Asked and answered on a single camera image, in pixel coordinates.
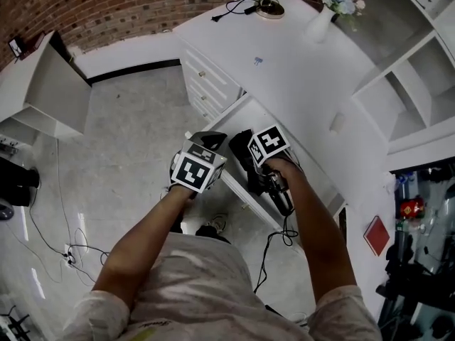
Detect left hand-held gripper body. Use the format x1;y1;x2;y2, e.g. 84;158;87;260
169;140;228;195

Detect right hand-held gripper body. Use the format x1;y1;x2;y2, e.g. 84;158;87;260
247;124;289;168

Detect person's right forearm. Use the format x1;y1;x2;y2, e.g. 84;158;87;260
264;156;358;305

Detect person's left forearm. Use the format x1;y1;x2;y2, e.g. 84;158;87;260
91;186;195;310

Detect small white side drawer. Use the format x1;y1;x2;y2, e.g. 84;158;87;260
184;72;235;109
179;46;246;95
186;90;221;120

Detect white desk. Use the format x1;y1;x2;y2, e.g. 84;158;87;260
172;0;455;259

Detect white shelf unit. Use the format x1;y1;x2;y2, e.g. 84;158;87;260
351;0;455;154

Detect person's grey sneaker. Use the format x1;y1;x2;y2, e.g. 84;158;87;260
210;214;228;232

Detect person's black trousers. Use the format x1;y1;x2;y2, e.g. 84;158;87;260
169;218;232;244

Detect small white block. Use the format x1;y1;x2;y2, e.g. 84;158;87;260
330;113;346;134

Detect person's white t-shirt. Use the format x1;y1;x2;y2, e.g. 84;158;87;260
62;232;383;341

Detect white vase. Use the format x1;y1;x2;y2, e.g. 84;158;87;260
304;6;338;44

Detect clear blue plastic bottle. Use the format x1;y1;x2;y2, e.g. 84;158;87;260
394;172;417;188

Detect red book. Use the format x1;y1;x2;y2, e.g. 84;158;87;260
363;215;391;257

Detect red packet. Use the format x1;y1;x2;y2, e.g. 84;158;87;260
400;197;426;220

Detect green label bottle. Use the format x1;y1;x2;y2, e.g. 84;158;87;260
394;218;427;234

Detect white side cabinet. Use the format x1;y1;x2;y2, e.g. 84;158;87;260
0;30;92;147

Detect black floor box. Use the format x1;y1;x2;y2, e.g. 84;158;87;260
0;158;41;207

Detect dark red notebook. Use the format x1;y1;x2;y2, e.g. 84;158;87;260
19;31;46;60

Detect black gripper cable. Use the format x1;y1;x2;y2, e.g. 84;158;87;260
252;215;299;294

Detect black floor cable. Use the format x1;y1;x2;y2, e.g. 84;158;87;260
28;186;109;273

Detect small picture frame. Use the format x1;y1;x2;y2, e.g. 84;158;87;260
7;37;25;60

